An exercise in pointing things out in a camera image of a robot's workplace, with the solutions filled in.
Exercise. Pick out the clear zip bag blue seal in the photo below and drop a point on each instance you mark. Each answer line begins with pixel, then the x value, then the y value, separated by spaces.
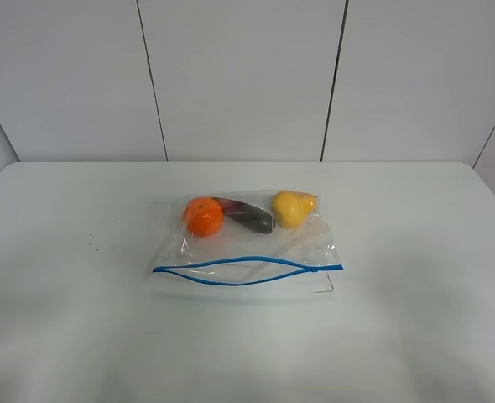
pixel 236 257

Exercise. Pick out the dark purple eggplant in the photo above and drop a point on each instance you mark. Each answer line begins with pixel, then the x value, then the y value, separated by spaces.
pixel 250 217

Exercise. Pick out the yellow pear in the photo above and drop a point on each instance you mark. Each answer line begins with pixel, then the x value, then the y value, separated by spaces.
pixel 291 208

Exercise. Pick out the orange fruit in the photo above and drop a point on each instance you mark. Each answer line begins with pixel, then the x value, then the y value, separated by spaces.
pixel 203 217

